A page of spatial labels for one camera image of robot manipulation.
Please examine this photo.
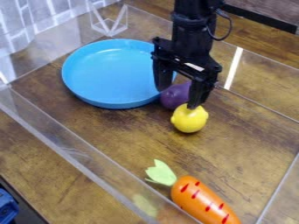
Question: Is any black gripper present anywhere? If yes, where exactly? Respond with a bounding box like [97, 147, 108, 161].
[152, 37, 221, 109]

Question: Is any yellow toy lemon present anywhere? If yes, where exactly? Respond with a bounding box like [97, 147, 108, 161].
[170, 104, 209, 133]

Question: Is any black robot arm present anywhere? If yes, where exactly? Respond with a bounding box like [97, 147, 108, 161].
[152, 0, 226, 109]

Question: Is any blue round tray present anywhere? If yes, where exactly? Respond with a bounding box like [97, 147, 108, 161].
[59, 38, 178, 110]

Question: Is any purple toy eggplant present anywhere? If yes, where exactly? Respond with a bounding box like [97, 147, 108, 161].
[160, 81, 192, 109]

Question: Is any black bar on table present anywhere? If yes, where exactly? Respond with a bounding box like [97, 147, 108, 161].
[222, 4, 299, 34]

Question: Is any orange toy carrot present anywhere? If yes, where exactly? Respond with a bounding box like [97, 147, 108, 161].
[144, 159, 241, 224]

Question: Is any blue object at corner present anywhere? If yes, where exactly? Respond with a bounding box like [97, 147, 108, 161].
[0, 188, 18, 224]

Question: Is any clear acrylic enclosure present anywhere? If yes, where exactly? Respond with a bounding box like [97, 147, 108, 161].
[0, 0, 299, 224]

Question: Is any black cable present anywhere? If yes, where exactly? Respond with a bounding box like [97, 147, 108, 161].
[205, 8, 233, 42]

